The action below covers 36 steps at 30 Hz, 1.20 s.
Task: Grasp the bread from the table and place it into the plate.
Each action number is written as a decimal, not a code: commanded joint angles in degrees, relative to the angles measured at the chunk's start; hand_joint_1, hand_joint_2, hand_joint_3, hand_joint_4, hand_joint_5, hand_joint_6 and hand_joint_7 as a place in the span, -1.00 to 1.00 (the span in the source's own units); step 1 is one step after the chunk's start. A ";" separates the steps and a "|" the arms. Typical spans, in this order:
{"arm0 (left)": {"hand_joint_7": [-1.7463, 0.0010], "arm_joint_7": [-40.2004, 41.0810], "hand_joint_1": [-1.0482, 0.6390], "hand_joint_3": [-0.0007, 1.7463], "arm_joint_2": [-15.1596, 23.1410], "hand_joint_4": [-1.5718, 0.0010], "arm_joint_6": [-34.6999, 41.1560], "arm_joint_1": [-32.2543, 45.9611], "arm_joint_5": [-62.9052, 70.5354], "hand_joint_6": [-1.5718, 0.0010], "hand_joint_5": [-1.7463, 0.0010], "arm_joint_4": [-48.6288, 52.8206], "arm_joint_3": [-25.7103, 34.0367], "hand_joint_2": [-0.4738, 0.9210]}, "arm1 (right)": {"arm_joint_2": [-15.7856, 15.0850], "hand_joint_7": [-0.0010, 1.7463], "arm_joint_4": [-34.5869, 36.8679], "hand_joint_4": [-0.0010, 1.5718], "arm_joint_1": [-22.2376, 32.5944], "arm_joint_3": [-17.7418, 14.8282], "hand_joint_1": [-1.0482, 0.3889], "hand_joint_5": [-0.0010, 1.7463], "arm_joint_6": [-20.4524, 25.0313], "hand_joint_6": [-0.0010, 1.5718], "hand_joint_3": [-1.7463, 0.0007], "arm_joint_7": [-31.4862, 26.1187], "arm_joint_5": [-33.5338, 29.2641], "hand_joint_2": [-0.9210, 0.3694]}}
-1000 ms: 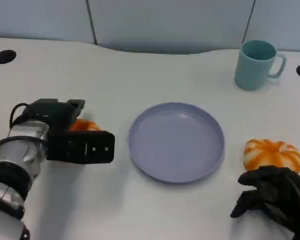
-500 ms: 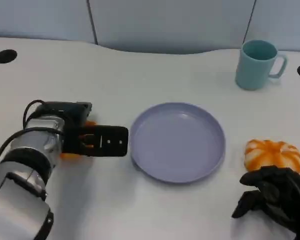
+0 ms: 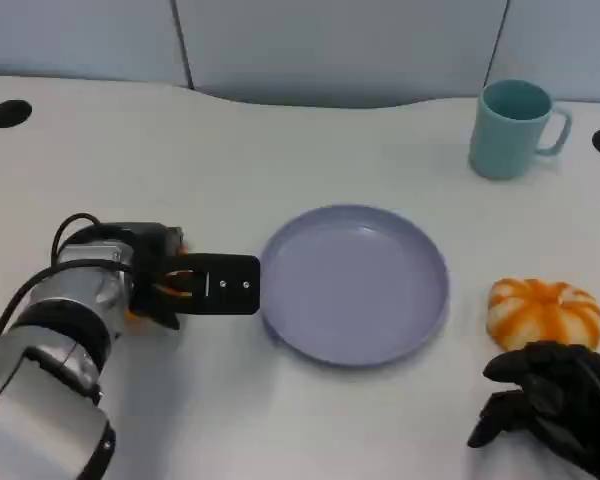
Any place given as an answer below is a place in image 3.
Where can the pale green mug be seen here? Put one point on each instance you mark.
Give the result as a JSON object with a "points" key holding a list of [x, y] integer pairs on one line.
{"points": [[505, 142]]}

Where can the lilac plate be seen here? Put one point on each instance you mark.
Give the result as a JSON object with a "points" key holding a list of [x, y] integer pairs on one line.
{"points": [[355, 290]]}

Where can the grey partition panel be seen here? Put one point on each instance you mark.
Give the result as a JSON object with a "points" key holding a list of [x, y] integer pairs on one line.
{"points": [[80, 40], [565, 40], [340, 50]]}

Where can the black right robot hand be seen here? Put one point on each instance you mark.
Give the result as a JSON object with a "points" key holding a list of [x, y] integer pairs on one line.
{"points": [[575, 400]]}

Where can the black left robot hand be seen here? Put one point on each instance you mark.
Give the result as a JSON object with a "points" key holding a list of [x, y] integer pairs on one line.
{"points": [[147, 250]]}

